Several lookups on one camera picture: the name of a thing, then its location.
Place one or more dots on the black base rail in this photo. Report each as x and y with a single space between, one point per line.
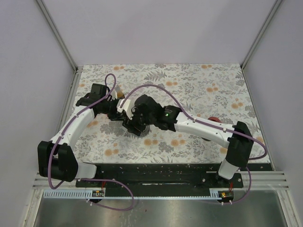
160 180

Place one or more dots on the glass coffee server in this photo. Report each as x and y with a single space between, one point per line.
145 132

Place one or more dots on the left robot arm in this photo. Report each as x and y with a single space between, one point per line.
56 158

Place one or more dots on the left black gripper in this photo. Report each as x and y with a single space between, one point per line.
115 116

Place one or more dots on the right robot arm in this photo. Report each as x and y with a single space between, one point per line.
235 138

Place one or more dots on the floral table mat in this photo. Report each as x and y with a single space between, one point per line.
203 90

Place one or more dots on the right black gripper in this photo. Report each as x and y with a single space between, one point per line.
130 124

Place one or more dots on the red and grey cup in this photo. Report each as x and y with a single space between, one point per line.
215 119

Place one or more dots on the white slotted cable duct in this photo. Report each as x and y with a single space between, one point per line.
73 194

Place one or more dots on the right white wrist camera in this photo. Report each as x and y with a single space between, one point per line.
125 106

